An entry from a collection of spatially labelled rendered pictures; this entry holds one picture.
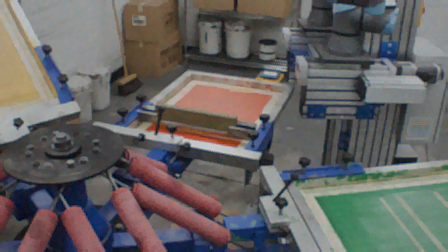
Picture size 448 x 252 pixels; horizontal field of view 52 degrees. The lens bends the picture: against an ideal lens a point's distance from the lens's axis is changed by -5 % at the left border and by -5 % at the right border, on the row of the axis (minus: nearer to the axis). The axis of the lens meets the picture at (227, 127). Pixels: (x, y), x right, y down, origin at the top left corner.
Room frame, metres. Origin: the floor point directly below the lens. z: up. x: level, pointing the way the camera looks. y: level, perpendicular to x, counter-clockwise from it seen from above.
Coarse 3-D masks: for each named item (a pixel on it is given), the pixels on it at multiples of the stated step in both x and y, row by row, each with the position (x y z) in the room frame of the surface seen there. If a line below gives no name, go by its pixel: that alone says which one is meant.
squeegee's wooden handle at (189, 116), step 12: (156, 108) 1.84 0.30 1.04; (168, 108) 1.82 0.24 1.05; (180, 108) 1.81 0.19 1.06; (192, 108) 1.81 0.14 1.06; (168, 120) 1.82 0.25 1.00; (180, 120) 1.80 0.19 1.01; (192, 120) 1.79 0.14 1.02; (204, 120) 1.77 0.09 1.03; (216, 120) 1.75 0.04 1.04; (228, 120) 1.74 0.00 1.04; (228, 132) 1.74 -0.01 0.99
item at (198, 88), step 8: (192, 88) 2.29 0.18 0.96; (200, 88) 2.29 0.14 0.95; (208, 88) 2.30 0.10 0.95; (216, 88) 2.30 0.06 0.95; (224, 88) 2.30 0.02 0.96; (184, 96) 2.18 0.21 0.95; (192, 96) 2.19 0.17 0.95; (216, 96) 2.19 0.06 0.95; (224, 96) 2.20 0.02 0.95; (176, 104) 2.08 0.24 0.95; (184, 104) 2.09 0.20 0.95; (152, 128) 1.83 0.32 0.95; (160, 128) 1.83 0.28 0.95; (184, 136) 1.76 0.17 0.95
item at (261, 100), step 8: (232, 96) 2.20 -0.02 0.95; (240, 96) 2.20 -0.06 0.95; (248, 96) 2.20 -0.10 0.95; (256, 96) 2.21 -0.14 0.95; (264, 96) 2.21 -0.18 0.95; (256, 104) 2.11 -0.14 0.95; (264, 104) 2.11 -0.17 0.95; (256, 112) 2.02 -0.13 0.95; (240, 120) 1.93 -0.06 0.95; (248, 120) 1.93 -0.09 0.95; (256, 120) 1.93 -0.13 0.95; (192, 136) 1.76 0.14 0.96; (200, 136) 1.77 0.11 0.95; (208, 136) 1.77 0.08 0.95; (216, 136) 1.77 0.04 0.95; (216, 144) 1.70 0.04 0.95; (224, 144) 1.70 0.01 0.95; (232, 144) 1.70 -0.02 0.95
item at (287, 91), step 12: (192, 72) 2.43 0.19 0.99; (204, 72) 2.43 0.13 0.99; (180, 84) 2.28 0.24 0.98; (240, 84) 2.33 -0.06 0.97; (252, 84) 2.31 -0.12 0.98; (264, 84) 2.29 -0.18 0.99; (276, 84) 2.29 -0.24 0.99; (156, 96) 2.09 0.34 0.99; (168, 96) 2.14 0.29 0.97; (288, 96) 2.14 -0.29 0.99; (276, 108) 1.99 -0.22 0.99; (276, 120) 1.92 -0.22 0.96
